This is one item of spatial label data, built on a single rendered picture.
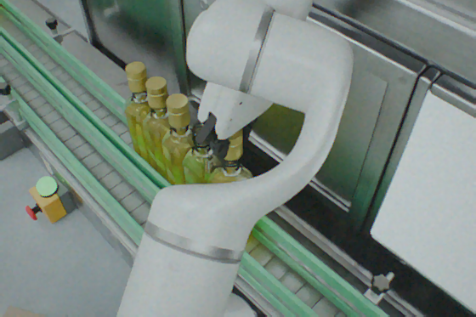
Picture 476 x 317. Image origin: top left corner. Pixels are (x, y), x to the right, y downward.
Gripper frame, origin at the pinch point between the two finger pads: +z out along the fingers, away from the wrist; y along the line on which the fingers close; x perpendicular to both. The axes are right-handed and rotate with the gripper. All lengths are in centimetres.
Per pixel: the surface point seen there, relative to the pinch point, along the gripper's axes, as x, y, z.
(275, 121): -0.1, -12.6, 7.9
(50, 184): -30, 18, 41
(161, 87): -15.2, -0.1, 4.6
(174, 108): -10.1, 1.5, 3.4
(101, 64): -54, -12, 44
